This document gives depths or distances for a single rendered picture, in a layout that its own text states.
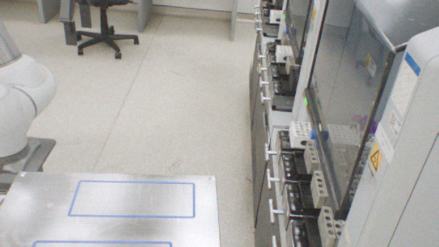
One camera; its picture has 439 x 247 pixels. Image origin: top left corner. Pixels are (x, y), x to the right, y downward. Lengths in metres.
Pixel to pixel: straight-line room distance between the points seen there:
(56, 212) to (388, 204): 0.85
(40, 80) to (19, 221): 0.61
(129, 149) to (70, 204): 1.55
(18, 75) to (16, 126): 0.20
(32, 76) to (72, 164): 1.15
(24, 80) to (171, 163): 1.28
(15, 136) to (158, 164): 1.27
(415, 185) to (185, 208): 0.63
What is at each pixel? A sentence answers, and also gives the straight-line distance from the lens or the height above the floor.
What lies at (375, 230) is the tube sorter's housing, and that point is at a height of 1.06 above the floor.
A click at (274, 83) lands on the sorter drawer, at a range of 1.91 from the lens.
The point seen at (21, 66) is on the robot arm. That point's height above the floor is 0.98.
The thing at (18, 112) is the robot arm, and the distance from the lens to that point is 1.55.
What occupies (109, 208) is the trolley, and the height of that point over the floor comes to 0.82.
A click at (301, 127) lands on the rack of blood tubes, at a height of 0.86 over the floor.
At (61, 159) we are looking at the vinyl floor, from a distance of 2.78.
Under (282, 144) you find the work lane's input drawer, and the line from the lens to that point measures 1.52.
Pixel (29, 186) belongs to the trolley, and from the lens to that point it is 1.36.
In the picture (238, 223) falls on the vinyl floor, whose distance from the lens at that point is 2.33.
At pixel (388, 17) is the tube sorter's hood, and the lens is 0.98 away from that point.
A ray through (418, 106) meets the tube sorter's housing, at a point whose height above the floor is 1.36.
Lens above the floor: 1.69
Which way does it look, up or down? 33 degrees down
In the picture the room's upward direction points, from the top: 6 degrees clockwise
